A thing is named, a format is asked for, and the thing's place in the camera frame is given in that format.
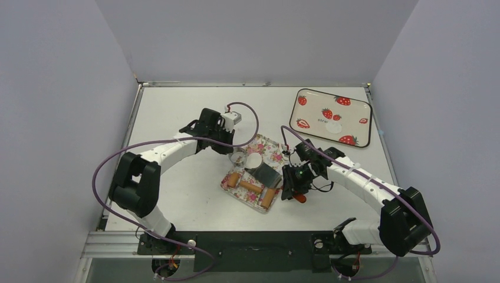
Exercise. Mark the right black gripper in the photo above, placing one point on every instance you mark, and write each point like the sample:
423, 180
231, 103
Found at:
291, 187

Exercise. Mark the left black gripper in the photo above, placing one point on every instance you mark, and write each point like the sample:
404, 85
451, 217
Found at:
229, 135

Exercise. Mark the metal spatula wooden handle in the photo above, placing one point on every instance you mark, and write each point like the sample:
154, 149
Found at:
291, 179

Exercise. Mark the floral pattern tray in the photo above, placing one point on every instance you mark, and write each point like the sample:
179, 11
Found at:
269, 151

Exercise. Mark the white dough piece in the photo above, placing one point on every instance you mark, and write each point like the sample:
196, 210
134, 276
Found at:
253, 161

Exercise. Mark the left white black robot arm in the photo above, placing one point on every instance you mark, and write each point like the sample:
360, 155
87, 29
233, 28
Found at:
136, 183

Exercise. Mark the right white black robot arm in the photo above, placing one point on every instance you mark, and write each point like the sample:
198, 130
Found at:
404, 220

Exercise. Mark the flat round dumpling wrapper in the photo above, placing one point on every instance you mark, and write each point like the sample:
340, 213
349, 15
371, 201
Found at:
334, 127

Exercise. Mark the strawberry pattern tray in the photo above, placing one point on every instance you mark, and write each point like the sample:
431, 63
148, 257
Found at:
313, 109

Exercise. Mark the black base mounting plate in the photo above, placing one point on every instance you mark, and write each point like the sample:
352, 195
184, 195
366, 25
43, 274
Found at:
275, 263

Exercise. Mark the aluminium front rail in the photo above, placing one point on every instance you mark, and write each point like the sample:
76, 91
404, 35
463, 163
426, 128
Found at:
117, 244

